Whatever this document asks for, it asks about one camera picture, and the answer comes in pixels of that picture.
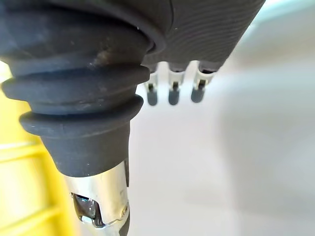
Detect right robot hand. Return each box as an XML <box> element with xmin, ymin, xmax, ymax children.
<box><xmin>0</xmin><ymin>0</ymin><xmax>266</xmax><ymax>236</ymax></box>

